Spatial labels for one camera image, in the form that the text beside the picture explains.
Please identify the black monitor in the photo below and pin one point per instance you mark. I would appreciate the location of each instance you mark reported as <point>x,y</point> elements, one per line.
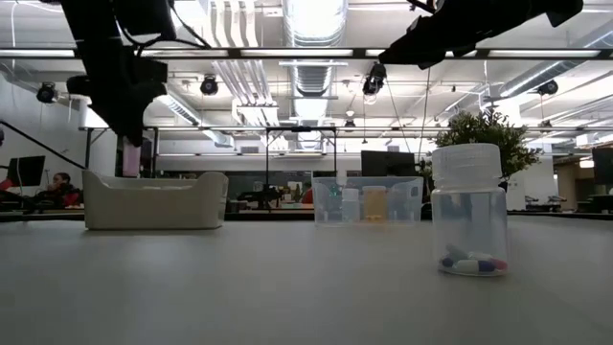
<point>603,165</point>
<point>388,163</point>
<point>24,170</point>

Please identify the wide clear capsule bottle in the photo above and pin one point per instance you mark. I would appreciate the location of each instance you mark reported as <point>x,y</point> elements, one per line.
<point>469,201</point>

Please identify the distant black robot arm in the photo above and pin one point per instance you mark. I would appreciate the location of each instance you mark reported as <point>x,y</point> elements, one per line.
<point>261,196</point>

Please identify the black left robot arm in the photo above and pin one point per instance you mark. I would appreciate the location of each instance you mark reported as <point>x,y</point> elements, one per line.
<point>91,29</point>

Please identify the silver ceiling air duct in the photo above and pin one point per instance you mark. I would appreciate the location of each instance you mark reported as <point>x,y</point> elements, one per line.
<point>311,29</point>

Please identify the black ceiling spotlight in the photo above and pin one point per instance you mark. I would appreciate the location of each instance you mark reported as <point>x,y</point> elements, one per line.
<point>373,80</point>
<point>547,87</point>
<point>46,92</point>
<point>209,85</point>

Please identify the white opaque plastic bin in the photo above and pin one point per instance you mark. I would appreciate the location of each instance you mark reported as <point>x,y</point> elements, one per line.
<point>153,206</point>

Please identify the person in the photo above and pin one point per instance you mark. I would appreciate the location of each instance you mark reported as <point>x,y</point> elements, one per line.
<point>60,191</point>

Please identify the distant black rig frame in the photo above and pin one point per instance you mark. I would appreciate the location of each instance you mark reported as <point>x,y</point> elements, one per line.
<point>301,129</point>

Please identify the small clear pill bottle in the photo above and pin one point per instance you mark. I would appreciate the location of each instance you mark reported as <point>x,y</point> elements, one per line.
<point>350,206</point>

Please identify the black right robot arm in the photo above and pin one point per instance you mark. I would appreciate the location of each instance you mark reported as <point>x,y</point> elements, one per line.
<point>555,9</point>

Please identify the pale pink pill bottle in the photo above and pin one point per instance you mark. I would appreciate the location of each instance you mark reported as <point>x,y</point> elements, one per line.
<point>130,163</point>

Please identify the black overhead frame bar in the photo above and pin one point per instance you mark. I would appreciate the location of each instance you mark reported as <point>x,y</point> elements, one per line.
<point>263,52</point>

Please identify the green potted plant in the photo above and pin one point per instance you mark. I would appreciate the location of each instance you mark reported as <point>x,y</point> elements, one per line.
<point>488,134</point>

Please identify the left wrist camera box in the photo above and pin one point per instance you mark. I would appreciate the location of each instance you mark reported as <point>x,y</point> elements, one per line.
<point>153,71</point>

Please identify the amber pill bottle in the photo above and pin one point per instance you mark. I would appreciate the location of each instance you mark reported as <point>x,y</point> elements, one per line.
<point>374,206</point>

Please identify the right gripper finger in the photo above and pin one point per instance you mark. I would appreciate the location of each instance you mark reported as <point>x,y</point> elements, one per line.
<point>416,48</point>

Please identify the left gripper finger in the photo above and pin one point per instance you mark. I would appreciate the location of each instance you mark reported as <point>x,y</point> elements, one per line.
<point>127,120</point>

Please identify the clear plastic bin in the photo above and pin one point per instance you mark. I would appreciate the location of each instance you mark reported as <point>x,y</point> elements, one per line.
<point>407,206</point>

